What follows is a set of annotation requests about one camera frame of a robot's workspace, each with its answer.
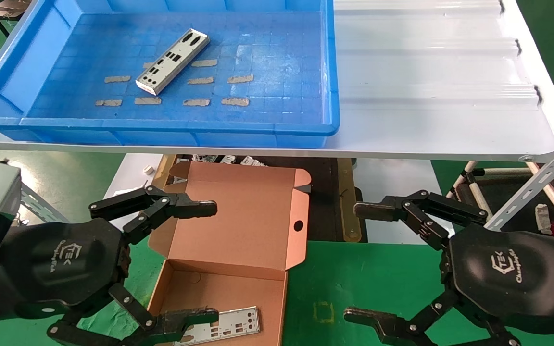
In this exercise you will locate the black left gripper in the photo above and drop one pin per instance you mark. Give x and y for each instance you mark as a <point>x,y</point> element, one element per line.
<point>65,259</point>

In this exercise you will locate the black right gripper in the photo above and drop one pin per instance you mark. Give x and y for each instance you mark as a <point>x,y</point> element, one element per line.
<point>503,274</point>

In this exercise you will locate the silver perforated metal plate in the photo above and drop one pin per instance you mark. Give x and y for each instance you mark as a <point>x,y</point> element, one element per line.
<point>238,327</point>
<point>173,60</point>

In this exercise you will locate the open brown cardboard box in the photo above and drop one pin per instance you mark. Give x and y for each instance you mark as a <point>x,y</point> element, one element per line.
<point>238,230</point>

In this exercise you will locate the large blue plastic tray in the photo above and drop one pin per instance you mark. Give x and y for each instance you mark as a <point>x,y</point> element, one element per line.
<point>282,48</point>

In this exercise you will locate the brass coloured strip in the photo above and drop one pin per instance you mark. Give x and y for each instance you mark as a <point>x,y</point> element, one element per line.
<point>165,168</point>
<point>349,206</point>

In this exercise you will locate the black mat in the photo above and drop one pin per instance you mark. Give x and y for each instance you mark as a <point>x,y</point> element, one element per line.
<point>322,211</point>

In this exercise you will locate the small white cylinder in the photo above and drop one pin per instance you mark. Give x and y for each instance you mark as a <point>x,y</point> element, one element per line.
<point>148,169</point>

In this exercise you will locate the loose silver metal part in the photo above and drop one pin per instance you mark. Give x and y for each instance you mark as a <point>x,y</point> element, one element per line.
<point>228,159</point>
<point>205,158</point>
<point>254,162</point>

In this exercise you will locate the white pipe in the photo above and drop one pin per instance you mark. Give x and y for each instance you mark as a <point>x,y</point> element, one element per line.
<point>457,182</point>
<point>479,197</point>

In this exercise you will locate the perforated metal angle bar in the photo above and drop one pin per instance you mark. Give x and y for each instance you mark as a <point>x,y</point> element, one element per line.
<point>532,187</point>
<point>41,204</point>

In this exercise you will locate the cream horizontal rod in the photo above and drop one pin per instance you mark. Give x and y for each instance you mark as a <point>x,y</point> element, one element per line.
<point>508,171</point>

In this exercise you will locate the small white packet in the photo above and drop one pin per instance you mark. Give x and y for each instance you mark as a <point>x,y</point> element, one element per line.
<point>544,216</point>

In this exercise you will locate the white metal shelf board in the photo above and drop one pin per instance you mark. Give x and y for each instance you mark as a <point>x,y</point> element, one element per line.
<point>426,96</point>

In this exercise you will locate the small brown table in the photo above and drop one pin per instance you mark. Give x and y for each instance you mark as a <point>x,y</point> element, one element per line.
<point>7,7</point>

